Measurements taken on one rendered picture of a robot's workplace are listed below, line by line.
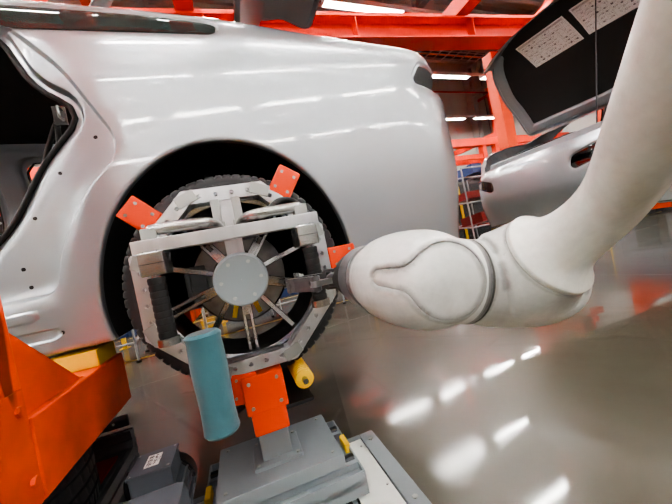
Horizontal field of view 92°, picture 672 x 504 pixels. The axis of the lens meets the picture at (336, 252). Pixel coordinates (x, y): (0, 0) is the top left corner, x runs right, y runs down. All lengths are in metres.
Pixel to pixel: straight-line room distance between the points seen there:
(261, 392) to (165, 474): 0.29
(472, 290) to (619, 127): 0.15
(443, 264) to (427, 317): 0.05
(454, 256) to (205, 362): 0.70
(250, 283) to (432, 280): 0.61
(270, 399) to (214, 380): 0.22
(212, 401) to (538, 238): 0.77
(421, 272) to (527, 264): 0.13
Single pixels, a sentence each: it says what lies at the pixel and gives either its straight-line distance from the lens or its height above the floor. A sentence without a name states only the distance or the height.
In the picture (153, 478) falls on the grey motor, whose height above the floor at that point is 0.41.
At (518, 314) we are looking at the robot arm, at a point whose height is 0.77.
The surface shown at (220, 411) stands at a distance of 0.92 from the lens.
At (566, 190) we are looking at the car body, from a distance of 2.92.
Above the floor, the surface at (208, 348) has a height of 0.70.
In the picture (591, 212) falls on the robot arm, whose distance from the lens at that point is 0.36.
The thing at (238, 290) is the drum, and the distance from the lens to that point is 0.84.
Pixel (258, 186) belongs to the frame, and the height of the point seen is 1.10.
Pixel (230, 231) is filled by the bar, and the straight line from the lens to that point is 0.80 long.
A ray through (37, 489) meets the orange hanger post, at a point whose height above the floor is 0.56.
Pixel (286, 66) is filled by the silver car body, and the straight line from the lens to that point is 1.35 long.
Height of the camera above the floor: 0.88
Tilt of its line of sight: 1 degrees down
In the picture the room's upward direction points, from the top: 12 degrees counter-clockwise
